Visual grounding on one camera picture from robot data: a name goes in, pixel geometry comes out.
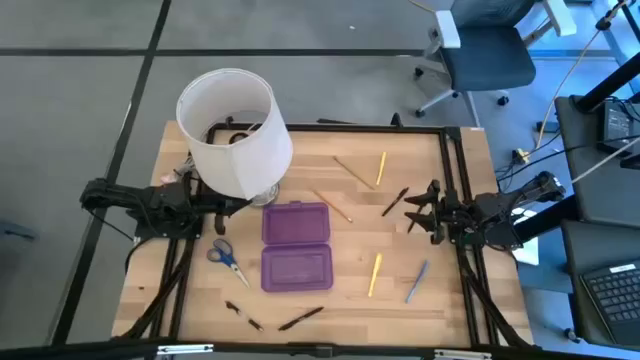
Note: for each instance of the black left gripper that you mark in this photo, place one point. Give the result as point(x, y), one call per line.
point(205, 206)

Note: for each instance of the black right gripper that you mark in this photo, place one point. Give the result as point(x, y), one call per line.
point(452, 215)

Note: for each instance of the black matte scale pen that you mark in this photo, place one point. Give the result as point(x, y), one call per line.
point(300, 319)
point(395, 201)
point(410, 227)

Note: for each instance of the blue pen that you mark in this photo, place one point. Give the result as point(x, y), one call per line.
point(417, 281)

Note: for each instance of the tan yellow pencil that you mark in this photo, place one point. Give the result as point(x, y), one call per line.
point(353, 173)

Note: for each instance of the yellow highlighter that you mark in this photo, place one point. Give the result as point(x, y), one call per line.
point(375, 274)

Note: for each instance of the orange pencil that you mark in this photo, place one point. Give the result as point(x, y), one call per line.
point(332, 205)

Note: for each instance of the black clear barrel gel pen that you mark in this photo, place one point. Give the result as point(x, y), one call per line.
point(256, 325)

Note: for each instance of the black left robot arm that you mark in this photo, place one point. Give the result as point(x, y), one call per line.
point(125, 197)

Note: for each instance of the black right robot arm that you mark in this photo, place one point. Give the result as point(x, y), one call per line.
point(500, 205)

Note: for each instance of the purple plastic supply box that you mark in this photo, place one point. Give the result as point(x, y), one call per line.
point(297, 250)

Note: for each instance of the white shade silver table lamp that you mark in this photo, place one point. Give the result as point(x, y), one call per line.
point(250, 165)

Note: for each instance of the yellow power plug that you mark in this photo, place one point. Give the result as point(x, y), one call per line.
point(521, 156)

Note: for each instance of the black stand beam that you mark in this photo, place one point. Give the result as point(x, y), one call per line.
point(610, 82)
point(547, 217)

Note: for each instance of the dark blue white office chair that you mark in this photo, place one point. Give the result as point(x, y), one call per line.
point(487, 60)

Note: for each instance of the black side table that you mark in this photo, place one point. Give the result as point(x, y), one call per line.
point(595, 185)
point(580, 260)

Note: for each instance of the black power adapter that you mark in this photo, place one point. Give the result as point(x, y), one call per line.
point(614, 125)

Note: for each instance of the black laptop keyboard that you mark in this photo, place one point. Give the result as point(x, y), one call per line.
point(617, 300)

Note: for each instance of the gray floor object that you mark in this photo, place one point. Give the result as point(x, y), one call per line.
point(15, 231)

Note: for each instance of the black aluminium table frame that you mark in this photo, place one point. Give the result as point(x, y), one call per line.
point(350, 128)

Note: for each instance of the black rail silver brackets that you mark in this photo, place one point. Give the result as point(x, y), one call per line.
point(75, 350)

